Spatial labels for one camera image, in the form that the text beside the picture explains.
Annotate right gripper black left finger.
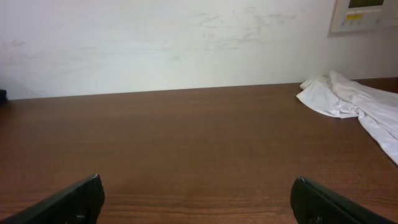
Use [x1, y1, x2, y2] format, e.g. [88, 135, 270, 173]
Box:
[1, 174, 105, 224]

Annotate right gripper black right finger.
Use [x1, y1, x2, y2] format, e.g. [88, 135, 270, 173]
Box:
[290, 176, 395, 224]

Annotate white t-shirt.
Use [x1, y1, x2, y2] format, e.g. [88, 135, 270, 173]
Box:
[297, 71, 397, 163]

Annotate black folded t-shirt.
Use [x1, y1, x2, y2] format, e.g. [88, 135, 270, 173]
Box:
[0, 90, 7, 105]

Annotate beige wall control panel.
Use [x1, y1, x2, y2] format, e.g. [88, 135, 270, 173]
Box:
[330, 0, 397, 33]

